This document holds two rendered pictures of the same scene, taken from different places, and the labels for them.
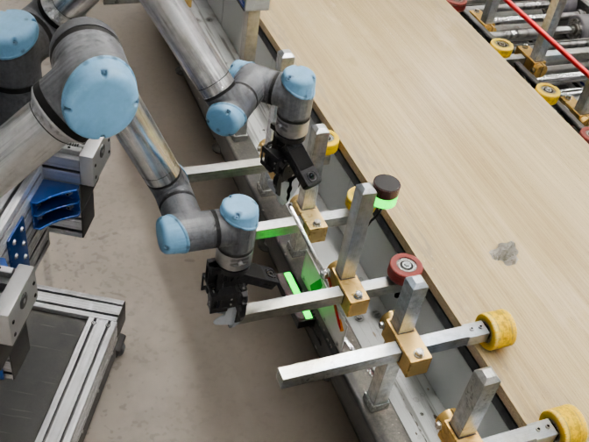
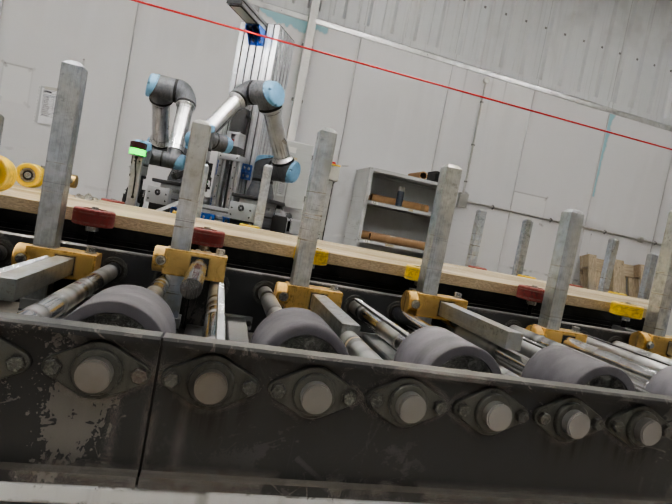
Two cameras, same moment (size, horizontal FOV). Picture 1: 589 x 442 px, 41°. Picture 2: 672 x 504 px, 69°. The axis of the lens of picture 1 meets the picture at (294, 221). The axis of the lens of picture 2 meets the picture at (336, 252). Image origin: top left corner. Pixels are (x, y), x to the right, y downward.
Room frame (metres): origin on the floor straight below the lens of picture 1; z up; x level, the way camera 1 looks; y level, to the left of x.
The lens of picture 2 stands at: (2.59, -1.81, 0.97)
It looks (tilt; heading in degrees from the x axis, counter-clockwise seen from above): 3 degrees down; 104
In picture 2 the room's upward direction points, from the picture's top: 11 degrees clockwise
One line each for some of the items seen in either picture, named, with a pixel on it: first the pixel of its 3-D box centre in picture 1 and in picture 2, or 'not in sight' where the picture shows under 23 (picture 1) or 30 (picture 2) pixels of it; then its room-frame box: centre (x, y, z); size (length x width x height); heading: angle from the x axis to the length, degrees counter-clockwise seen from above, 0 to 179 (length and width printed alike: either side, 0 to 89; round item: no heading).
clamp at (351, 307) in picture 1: (348, 287); not in sight; (1.30, -0.15, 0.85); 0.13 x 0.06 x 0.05; 28
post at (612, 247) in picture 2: not in sight; (604, 285); (3.31, 0.91, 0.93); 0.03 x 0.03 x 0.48; 28
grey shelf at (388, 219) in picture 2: not in sight; (390, 256); (1.95, 2.99, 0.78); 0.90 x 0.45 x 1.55; 29
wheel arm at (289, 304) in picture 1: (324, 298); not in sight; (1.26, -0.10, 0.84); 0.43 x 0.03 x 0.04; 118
